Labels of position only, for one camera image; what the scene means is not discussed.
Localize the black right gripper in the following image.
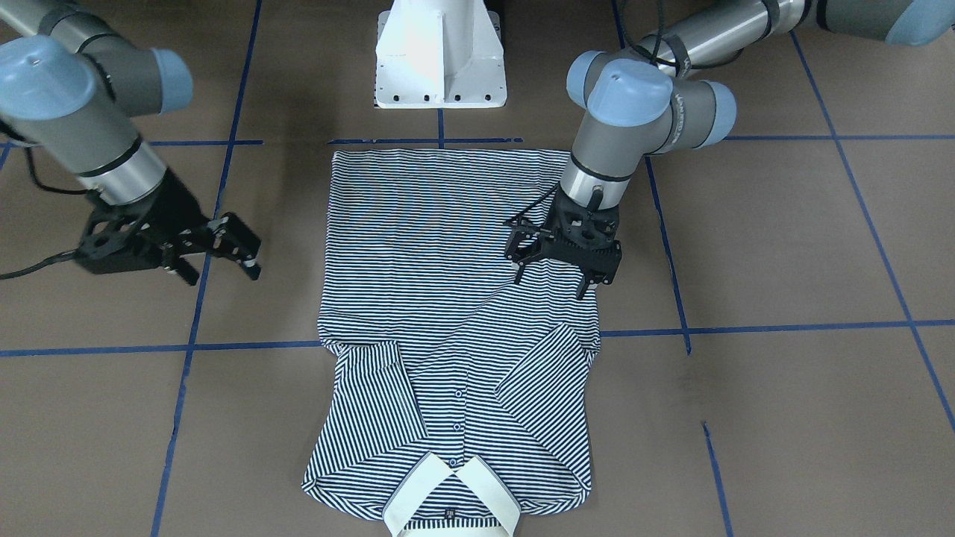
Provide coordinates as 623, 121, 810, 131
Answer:
75, 170, 262, 286

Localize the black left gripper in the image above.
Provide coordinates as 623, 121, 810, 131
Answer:
504, 186, 623, 301

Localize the navy white striped polo shirt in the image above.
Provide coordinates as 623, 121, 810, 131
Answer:
301, 149, 601, 536

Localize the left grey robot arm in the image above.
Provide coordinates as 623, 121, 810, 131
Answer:
504, 1, 954, 297

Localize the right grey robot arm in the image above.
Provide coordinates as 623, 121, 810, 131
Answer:
1, 1, 260, 286

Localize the brown paper table cover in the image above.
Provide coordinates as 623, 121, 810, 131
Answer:
2, 1, 953, 536

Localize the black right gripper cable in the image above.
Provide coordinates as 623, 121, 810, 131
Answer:
0, 142, 90, 281

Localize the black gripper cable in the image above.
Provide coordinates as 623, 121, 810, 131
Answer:
504, 0, 747, 232
0, 142, 90, 281

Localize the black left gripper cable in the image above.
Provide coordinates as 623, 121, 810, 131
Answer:
504, 0, 747, 232

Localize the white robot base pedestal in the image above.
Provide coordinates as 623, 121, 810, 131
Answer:
373, 1, 508, 110

